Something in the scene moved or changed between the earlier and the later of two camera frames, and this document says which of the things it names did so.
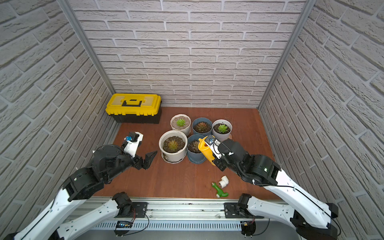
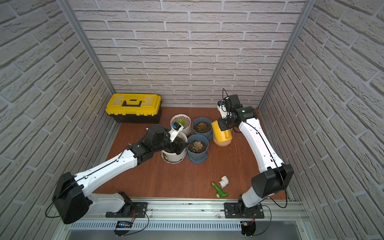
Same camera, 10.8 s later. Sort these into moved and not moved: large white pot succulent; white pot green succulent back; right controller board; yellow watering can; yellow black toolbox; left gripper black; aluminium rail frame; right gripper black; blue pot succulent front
Moved: right gripper black; left gripper black; yellow watering can
Not moved: blue pot succulent front; white pot green succulent back; large white pot succulent; right controller board; aluminium rail frame; yellow black toolbox
